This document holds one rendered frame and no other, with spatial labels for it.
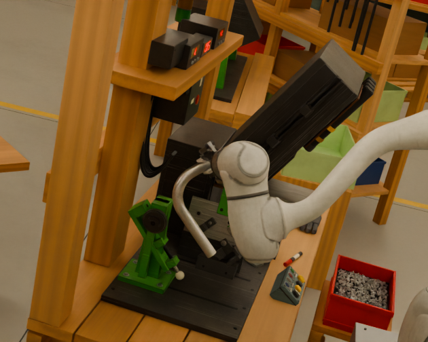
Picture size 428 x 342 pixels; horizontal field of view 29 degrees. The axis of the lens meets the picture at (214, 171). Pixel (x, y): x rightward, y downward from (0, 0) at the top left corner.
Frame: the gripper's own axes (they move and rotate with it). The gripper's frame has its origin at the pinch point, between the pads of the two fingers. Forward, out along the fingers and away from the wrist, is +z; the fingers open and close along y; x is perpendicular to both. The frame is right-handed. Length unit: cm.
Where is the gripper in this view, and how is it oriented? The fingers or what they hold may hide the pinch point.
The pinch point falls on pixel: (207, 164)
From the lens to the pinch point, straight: 224.3
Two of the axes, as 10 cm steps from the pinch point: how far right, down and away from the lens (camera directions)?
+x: -8.4, 5.0, -2.3
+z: -2.7, 0.0, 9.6
